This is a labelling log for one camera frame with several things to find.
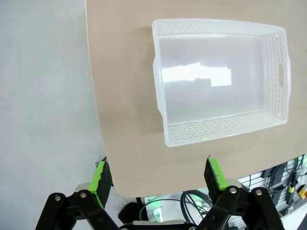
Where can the yellow red emergency stop button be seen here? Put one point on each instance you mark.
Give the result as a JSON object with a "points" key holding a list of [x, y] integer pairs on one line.
{"points": [[303, 191]]}

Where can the grey slotted wall panel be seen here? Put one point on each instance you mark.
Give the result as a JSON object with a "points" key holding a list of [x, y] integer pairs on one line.
{"points": [[261, 182]]}

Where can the white perforated plastic basket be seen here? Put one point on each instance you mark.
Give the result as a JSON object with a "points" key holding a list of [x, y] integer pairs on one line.
{"points": [[216, 100]]}

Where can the white device with green light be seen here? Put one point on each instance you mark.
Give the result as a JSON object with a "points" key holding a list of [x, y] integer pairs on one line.
{"points": [[157, 210]]}

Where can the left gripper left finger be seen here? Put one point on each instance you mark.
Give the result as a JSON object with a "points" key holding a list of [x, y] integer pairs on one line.
{"points": [[91, 206]]}

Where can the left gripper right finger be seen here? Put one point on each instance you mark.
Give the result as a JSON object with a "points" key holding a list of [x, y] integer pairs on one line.
{"points": [[235, 208]]}

